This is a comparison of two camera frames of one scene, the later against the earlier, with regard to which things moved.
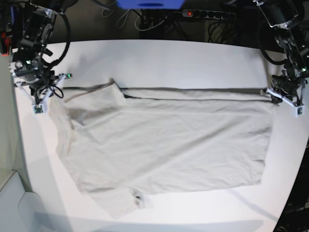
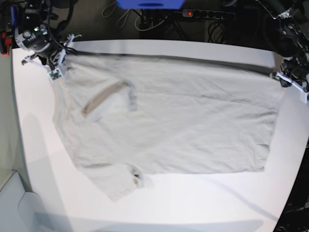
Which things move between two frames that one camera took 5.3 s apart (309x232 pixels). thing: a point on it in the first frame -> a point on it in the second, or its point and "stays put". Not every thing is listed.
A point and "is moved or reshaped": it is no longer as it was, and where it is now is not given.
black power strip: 223,14 stays put
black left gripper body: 32,73 -> 37,38
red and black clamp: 6,44 stays put
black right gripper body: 286,84 -> 296,69
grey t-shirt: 122,145 is moved or reshaped
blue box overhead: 151,4 stays put
